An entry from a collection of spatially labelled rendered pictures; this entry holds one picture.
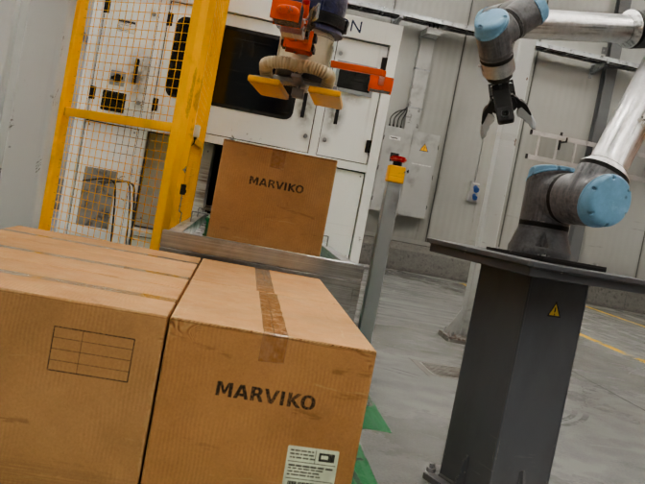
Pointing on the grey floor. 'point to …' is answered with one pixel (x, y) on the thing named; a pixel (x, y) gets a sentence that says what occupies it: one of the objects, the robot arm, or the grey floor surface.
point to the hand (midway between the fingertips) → (509, 135)
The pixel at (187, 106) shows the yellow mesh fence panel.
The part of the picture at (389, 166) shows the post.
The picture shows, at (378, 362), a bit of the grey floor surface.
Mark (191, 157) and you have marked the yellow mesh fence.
